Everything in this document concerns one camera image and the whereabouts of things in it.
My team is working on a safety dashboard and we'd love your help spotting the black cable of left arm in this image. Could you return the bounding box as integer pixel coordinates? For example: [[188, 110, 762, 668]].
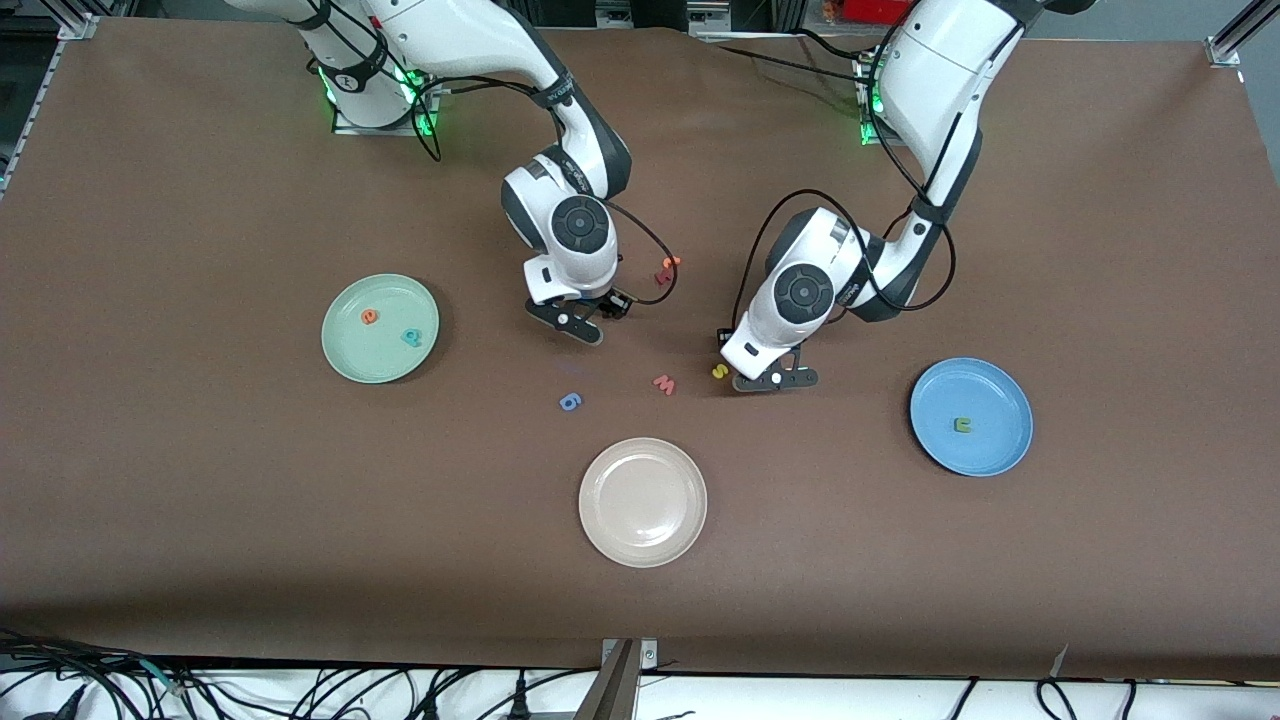
[[733, 20, 958, 329]]

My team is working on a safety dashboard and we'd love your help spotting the small metal bracket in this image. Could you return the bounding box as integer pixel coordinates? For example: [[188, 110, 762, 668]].
[[600, 638, 659, 671]]

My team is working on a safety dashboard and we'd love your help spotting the aluminium frame profile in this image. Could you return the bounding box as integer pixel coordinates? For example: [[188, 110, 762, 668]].
[[1205, 0, 1280, 69]]

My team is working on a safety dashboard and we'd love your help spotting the grey aluminium beam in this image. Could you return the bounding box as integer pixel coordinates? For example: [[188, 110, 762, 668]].
[[575, 640, 641, 720]]

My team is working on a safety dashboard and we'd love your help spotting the blue plate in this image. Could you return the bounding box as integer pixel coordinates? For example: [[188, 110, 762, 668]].
[[909, 357, 1034, 478]]

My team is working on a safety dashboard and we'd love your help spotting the aluminium frame rail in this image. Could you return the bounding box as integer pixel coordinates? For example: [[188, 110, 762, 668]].
[[0, 12, 101, 201]]

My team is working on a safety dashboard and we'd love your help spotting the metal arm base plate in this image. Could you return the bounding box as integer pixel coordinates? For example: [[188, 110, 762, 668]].
[[332, 95, 442, 136]]

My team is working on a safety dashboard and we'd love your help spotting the beige plate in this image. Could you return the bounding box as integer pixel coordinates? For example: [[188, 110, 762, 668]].
[[578, 437, 708, 569]]

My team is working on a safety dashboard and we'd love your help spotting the brown table mat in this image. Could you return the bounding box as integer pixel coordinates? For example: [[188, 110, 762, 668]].
[[0, 15, 1280, 683]]

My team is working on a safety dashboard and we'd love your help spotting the black cable tangle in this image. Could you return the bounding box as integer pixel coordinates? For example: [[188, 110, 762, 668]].
[[0, 628, 216, 720]]

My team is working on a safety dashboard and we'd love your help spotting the black cable lying on mat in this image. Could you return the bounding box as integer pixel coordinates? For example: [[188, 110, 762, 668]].
[[700, 28, 876, 91]]

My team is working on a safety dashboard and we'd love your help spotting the green plate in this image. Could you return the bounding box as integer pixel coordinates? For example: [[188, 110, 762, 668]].
[[321, 273, 441, 385]]

